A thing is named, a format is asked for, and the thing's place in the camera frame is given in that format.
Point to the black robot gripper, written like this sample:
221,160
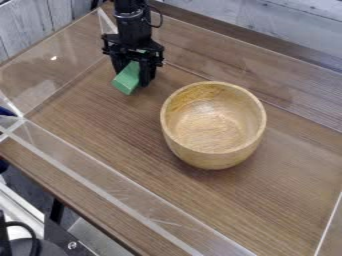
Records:
131,44

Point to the green rectangular block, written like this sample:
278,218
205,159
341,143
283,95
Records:
126,80

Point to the light brown wooden bowl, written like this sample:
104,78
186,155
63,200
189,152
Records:
213,123

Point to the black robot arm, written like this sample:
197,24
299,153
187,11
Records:
127,6

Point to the blue object at left edge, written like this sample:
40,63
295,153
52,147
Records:
6,112

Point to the black table leg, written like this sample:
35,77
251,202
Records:
56,211

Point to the clear acrylic tray enclosure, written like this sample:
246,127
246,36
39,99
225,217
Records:
88,143

